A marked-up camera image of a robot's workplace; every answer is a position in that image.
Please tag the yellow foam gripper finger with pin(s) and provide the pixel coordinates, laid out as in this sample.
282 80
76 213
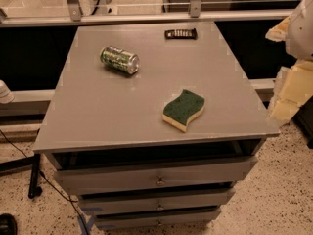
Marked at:
279 31
292 89

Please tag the green soda can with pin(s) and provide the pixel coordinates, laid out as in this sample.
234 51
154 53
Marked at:
120 59

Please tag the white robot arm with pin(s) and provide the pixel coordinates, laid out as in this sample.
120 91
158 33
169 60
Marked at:
299 38

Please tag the small black ridged object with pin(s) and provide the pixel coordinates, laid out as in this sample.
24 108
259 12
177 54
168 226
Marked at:
181 34

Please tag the top grey drawer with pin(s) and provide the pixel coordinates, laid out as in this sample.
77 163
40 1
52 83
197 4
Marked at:
103 180

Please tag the grey drawer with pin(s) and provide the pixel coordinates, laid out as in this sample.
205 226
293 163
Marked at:
156 218
187 199
103 180

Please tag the green and yellow sponge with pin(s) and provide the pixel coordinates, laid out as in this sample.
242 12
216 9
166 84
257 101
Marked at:
183 109

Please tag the grey drawer cabinet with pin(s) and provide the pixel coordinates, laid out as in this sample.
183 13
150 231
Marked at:
100 117

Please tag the middle grey drawer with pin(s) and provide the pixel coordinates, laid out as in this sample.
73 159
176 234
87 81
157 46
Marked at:
187 199

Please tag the bottom grey drawer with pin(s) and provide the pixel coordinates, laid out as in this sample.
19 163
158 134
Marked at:
156 218

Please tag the white cylinder at left edge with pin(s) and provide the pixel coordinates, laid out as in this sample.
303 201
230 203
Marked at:
6 95

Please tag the black metal leg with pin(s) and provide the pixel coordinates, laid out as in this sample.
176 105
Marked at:
34 189

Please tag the dark round object on floor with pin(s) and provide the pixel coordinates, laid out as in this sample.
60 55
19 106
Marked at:
8 225

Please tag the metal rail frame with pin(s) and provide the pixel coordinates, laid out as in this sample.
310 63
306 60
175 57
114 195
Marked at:
88 12

